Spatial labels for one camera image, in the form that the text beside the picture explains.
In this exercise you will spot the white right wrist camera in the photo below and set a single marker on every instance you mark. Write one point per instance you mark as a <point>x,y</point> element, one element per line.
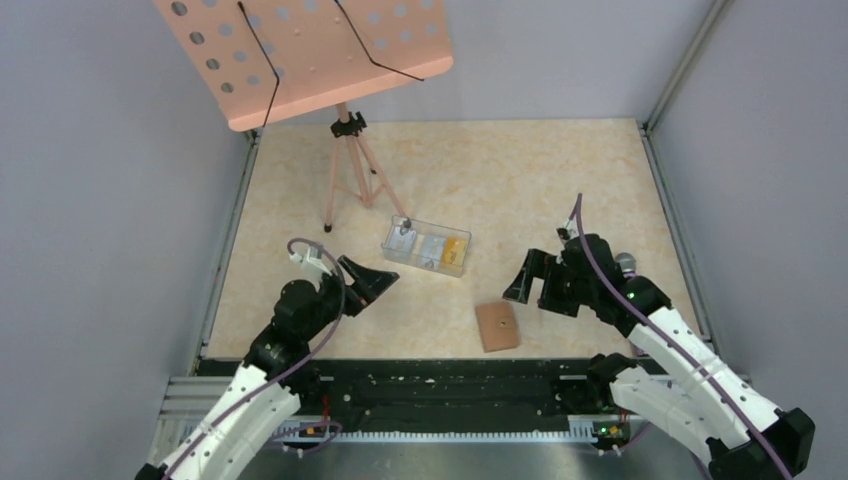
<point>568,230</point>

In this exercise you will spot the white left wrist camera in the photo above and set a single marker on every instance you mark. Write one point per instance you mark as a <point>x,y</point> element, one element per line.
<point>311,264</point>

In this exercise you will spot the pink music stand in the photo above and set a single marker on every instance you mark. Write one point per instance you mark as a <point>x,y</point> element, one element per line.
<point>267,61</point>

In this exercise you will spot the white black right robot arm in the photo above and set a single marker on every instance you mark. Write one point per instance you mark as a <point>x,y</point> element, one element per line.
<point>722,420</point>

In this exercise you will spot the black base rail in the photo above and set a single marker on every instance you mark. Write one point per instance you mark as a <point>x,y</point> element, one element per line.
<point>487,396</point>

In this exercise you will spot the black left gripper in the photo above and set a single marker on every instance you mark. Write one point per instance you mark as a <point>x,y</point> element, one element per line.
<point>367,285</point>

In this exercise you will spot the silver credit cards stack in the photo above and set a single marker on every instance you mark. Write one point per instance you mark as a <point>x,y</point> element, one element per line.
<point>408,246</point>

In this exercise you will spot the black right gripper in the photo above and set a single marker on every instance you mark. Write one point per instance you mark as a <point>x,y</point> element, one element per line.
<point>538,264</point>

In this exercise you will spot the clear plastic card box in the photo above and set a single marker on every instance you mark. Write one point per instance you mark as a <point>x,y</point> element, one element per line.
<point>434,229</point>

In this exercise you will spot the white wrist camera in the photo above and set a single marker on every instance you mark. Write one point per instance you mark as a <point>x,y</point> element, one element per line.
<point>568,230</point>
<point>311,264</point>

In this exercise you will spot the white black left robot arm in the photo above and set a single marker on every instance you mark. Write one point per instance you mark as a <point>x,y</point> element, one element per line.
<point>274,377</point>

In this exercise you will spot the purple glitter microphone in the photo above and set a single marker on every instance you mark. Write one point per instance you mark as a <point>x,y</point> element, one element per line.
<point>627,264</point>

